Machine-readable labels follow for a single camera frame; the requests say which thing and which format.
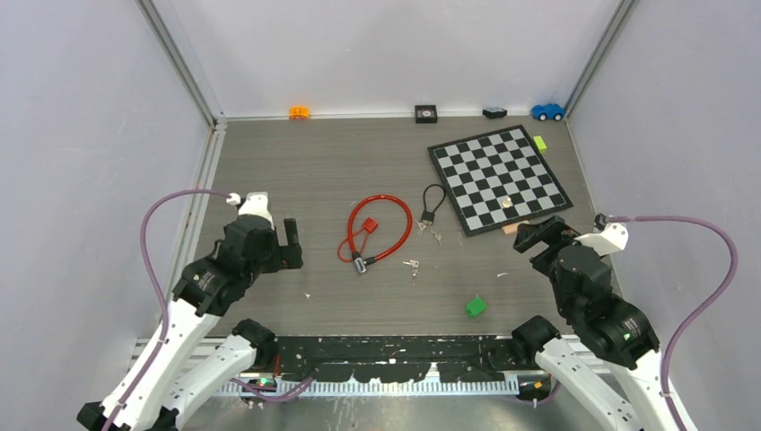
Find red hose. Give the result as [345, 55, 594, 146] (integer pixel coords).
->
[346, 193, 414, 276]

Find black cable padlock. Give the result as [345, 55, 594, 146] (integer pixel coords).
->
[420, 184, 447, 225]

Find small silver keys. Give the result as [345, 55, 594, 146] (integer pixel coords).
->
[416, 221, 430, 235]

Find red hose lock keys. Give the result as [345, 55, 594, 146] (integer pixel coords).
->
[403, 259, 420, 285]

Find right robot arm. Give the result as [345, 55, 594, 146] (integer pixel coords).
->
[512, 216, 696, 430]

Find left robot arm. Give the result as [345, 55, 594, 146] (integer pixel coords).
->
[76, 215, 303, 430]

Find tan wooden block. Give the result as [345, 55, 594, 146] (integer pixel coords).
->
[502, 224, 519, 235]

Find black white chessboard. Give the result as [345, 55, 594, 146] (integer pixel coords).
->
[427, 125, 573, 237]

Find green toy brick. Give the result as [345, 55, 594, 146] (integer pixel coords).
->
[465, 296, 487, 319]

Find lime green block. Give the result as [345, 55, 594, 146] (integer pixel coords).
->
[532, 136, 547, 154]

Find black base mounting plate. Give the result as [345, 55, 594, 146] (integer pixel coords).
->
[248, 335, 539, 383]

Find blue toy car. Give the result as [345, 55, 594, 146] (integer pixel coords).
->
[530, 103, 565, 121]

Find small black toy car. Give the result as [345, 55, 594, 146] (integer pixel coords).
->
[481, 107, 507, 119]

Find orange toy block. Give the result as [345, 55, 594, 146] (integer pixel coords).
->
[288, 105, 311, 120]

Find small black box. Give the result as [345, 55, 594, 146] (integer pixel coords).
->
[415, 105, 438, 124]

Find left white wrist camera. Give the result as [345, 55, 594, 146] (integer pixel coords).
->
[226, 191, 275, 228]

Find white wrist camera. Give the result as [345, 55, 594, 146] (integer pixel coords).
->
[575, 214, 629, 257]
[226, 191, 275, 228]

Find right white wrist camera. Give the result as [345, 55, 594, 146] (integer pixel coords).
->
[575, 214, 629, 257]

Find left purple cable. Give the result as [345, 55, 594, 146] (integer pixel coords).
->
[98, 189, 316, 431]

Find purple cable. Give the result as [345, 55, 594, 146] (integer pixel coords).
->
[98, 189, 316, 431]
[517, 215, 739, 431]

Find aluminium front rail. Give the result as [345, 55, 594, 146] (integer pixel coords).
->
[126, 332, 669, 399]

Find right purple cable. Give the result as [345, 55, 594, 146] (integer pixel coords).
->
[517, 215, 739, 431]

